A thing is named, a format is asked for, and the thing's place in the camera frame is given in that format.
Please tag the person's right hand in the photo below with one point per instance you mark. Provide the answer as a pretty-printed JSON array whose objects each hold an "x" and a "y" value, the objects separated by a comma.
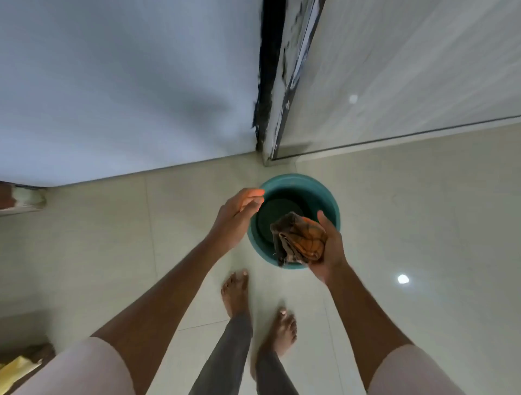
[{"x": 334, "y": 254}]

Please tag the person's left hand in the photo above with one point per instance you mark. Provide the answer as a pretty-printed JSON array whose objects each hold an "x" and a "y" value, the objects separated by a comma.
[{"x": 232, "y": 221}]

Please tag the person's right thumb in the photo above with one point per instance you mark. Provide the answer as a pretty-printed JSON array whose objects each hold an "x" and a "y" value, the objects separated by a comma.
[{"x": 326, "y": 225}]

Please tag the person's left fingers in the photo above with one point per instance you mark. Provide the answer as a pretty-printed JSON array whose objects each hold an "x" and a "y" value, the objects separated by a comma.
[{"x": 251, "y": 198}]

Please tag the orange brown patterned cloth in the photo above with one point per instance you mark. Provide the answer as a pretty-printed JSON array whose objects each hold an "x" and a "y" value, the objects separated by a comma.
[{"x": 300, "y": 240}]

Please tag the person's left forearm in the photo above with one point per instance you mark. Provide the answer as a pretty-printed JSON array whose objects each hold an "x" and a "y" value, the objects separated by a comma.
[{"x": 163, "y": 301}]

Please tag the person's right forearm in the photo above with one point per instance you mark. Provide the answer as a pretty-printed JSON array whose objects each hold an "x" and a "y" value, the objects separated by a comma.
[{"x": 362, "y": 321}]

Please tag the teal plastic bucket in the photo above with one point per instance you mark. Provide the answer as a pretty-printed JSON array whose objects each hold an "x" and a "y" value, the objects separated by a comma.
[{"x": 281, "y": 193}]

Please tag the person's left foot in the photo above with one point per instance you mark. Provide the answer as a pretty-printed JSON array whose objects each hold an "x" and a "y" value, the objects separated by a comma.
[{"x": 235, "y": 293}]

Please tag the person's foot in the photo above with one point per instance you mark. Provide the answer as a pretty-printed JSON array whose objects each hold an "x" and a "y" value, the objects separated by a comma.
[
  {"x": 235, "y": 293},
  {"x": 279, "y": 337}
]

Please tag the person's right foot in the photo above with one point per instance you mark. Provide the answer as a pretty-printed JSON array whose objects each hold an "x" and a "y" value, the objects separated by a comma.
[{"x": 279, "y": 337}]

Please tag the person's right grey legging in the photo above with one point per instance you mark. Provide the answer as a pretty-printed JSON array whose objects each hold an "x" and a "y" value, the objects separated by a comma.
[{"x": 274, "y": 376}]

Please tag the person's grey legging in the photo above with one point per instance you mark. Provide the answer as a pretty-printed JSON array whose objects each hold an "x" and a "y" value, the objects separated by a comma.
[
  {"x": 274, "y": 376},
  {"x": 226, "y": 358}
]

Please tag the person's left grey legging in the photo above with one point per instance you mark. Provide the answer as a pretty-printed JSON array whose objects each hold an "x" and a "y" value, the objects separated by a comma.
[{"x": 226, "y": 358}]

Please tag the person's right pale sleeve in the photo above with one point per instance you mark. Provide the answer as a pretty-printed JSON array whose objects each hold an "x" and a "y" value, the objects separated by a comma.
[{"x": 415, "y": 374}]

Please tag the person's pale sleeve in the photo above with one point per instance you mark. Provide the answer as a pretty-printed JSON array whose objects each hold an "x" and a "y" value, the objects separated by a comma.
[
  {"x": 81, "y": 370},
  {"x": 415, "y": 374}
]

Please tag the brown and white ledge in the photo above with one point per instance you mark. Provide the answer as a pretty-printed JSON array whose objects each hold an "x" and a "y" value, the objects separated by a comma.
[{"x": 20, "y": 199}]

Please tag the person's left pale sleeve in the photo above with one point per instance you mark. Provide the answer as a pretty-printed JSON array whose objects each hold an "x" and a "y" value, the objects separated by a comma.
[{"x": 81, "y": 370}]

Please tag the yellow cloth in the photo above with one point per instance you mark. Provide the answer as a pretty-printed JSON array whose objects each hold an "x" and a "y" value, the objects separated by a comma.
[{"x": 16, "y": 368}]

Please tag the peeling white door frame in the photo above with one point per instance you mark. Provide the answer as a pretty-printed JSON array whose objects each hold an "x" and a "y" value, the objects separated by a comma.
[{"x": 285, "y": 77}]

